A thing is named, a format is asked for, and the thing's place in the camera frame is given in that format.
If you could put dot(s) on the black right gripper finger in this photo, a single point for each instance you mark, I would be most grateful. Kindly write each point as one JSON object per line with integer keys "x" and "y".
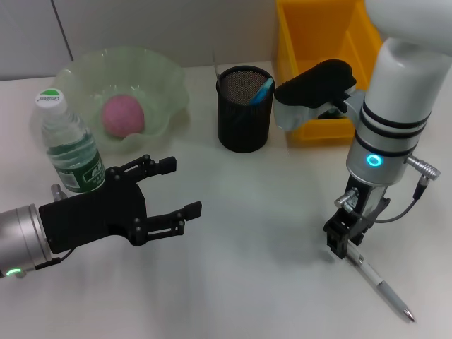
{"x": 365, "y": 229}
{"x": 340, "y": 236}

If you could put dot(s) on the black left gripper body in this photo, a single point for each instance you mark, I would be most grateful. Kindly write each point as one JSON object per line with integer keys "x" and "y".
{"x": 92, "y": 215}

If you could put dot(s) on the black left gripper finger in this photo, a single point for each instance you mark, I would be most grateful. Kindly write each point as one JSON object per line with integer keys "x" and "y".
{"x": 166, "y": 164}
{"x": 192, "y": 210}

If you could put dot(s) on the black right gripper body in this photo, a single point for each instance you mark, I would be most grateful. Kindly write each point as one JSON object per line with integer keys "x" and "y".
{"x": 363, "y": 201}

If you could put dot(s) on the white grey pen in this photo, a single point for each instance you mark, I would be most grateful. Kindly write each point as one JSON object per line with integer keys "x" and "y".
{"x": 378, "y": 280}

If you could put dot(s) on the pink peach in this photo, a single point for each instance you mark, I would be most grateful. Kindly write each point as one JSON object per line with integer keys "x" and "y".
{"x": 123, "y": 116}

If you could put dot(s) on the clear green-label water bottle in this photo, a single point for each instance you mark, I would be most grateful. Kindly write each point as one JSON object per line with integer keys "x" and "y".
{"x": 69, "y": 148}

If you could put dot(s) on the transparent plastic ruler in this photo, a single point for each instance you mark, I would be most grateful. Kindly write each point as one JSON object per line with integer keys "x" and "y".
{"x": 217, "y": 69}

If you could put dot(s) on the blue scissors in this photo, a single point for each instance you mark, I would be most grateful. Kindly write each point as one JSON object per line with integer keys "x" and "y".
{"x": 263, "y": 92}

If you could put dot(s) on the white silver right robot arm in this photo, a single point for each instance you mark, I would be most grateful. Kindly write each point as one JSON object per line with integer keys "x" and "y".
{"x": 399, "y": 88}

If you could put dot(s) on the green glass fruit bowl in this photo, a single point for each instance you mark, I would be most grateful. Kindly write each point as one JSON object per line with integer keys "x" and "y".
{"x": 159, "y": 92}

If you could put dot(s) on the black mesh pen holder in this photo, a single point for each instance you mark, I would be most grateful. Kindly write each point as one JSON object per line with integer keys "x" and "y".
{"x": 243, "y": 127}

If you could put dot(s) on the yellow plastic bin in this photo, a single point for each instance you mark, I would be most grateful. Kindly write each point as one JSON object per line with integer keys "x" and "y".
{"x": 300, "y": 35}

